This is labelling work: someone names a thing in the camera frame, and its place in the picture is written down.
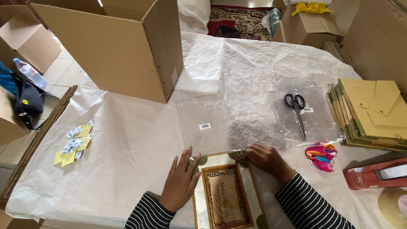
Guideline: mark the leaning flat cardboard pieces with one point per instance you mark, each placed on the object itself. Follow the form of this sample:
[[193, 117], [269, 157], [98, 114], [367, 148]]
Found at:
[[338, 55]]

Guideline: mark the stack of flat cardboard sheets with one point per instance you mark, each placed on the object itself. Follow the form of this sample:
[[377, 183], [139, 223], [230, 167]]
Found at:
[[38, 140]]

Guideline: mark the stack of photo frames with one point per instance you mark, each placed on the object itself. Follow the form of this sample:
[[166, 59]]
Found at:
[[375, 117]]

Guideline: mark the yellow cloth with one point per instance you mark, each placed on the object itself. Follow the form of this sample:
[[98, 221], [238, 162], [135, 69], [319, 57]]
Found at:
[[310, 8]]

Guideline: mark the wooden leaf-patterned photo frame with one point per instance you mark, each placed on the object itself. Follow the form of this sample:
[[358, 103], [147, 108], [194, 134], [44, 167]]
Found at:
[[227, 197]]

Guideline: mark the clear plastic bags with sticker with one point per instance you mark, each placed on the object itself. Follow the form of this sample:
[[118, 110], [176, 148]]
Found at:
[[318, 124]]

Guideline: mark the large open cardboard box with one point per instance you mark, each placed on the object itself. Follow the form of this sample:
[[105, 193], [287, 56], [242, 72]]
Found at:
[[105, 54]]

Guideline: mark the closed cardboard box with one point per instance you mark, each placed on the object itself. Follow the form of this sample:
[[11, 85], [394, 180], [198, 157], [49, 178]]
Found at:
[[310, 28]]

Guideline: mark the teal plastic packet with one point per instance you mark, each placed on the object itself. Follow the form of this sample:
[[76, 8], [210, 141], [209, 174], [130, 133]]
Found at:
[[272, 20]]

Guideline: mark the pile of sachets and yellow tags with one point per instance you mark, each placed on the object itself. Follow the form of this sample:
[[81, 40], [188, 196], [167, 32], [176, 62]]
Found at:
[[74, 144]]

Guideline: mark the red patterned rug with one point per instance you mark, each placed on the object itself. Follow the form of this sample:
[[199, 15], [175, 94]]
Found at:
[[241, 22]]

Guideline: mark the clear plastic water bottle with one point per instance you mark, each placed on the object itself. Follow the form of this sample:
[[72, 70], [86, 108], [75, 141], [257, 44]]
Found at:
[[30, 72]]

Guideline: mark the tall brown cardboard box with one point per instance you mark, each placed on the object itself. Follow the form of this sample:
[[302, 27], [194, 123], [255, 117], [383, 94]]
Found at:
[[378, 41]]

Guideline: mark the roll of clear tape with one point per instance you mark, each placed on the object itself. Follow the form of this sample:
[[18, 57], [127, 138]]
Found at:
[[392, 206]]

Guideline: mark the person's right fingers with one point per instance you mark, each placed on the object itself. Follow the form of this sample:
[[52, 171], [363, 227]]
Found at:
[[253, 153]]

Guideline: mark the white plastic bag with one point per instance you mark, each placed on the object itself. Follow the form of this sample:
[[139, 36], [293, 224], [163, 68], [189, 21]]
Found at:
[[194, 14]]

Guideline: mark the black bag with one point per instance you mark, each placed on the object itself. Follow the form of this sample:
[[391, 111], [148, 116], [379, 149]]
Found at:
[[30, 100]]

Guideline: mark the white tissue paper sheet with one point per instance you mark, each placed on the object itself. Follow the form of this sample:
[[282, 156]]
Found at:
[[200, 63]]

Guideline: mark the medium cardboard box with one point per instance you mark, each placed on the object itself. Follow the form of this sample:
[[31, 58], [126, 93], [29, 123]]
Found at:
[[30, 41]]

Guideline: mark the red tape dispenser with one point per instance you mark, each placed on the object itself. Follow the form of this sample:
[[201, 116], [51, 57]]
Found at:
[[365, 176]]

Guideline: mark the small cardboard box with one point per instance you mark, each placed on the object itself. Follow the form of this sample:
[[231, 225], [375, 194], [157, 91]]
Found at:
[[9, 124]]

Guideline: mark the person's right hand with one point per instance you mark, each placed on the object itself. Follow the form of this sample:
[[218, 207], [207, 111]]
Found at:
[[270, 160]]

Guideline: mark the crumpled white paper table cover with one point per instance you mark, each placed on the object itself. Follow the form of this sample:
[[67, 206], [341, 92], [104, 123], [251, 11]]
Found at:
[[133, 152]]

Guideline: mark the blue cloth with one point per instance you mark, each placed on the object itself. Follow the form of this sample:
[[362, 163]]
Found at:
[[6, 79]]

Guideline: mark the clear plastic bag with barcode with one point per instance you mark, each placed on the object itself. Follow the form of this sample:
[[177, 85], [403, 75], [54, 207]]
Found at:
[[219, 127]]

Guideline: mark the person's left hand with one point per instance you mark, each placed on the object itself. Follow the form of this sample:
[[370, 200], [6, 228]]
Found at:
[[178, 187]]

